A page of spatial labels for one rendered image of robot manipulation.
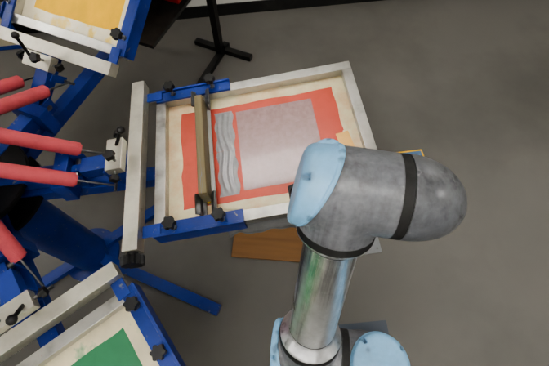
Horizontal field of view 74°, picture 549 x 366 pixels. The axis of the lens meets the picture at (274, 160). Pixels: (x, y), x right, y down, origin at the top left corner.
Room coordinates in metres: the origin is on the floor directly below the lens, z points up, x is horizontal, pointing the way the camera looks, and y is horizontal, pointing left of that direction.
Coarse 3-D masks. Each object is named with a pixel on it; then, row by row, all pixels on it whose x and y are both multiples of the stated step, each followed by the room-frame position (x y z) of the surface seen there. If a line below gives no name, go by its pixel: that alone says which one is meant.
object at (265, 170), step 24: (288, 144) 0.69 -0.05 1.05; (192, 168) 0.61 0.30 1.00; (216, 168) 0.60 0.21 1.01; (240, 168) 0.60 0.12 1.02; (264, 168) 0.59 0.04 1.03; (288, 168) 0.59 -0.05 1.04; (192, 192) 0.51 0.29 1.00; (216, 192) 0.51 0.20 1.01; (240, 192) 0.51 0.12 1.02; (264, 192) 0.50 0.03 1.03
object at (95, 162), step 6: (96, 156) 0.63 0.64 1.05; (102, 156) 0.63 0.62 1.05; (126, 156) 0.63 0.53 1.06; (84, 162) 0.61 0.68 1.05; (90, 162) 0.61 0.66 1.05; (96, 162) 0.61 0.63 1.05; (102, 162) 0.61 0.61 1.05; (126, 162) 0.60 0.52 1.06; (84, 168) 0.59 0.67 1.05; (90, 168) 0.58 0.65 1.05; (96, 168) 0.58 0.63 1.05; (102, 168) 0.58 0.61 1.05; (126, 168) 0.59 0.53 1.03; (84, 174) 0.57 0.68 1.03; (90, 174) 0.57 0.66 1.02; (96, 174) 0.58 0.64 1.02; (102, 174) 0.58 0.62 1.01
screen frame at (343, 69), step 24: (288, 72) 1.00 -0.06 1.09; (312, 72) 0.99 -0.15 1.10; (336, 72) 0.99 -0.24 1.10; (216, 96) 0.92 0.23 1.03; (168, 120) 0.83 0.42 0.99; (360, 120) 0.75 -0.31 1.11; (168, 144) 0.72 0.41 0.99; (168, 168) 0.61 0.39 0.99; (168, 192) 0.52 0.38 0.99; (264, 216) 0.40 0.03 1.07
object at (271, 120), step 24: (288, 96) 0.91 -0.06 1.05; (312, 96) 0.90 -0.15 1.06; (192, 120) 0.82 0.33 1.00; (240, 120) 0.81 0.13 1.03; (264, 120) 0.80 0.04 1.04; (288, 120) 0.79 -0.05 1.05; (312, 120) 0.79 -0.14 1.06; (336, 120) 0.78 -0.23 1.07; (192, 144) 0.71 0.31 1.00; (240, 144) 0.70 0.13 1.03; (264, 144) 0.70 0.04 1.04
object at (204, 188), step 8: (200, 96) 0.85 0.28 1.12; (200, 104) 0.82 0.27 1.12; (200, 112) 0.78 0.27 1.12; (200, 120) 0.75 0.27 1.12; (200, 128) 0.71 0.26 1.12; (200, 136) 0.68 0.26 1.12; (200, 144) 0.65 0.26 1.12; (208, 144) 0.69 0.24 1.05; (200, 152) 0.61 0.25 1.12; (208, 152) 0.65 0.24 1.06; (200, 160) 0.58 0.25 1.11; (208, 160) 0.61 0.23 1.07; (200, 168) 0.55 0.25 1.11; (208, 168) 0.57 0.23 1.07; (200, 176) 0.52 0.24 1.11; (208, 176) 0.54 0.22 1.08; (200, 184) 0.50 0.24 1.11; (208, 184) 0.51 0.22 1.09; (200, 192) 0.47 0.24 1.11; (208, 192) 0.48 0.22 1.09; (208, 200) 0.46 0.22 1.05
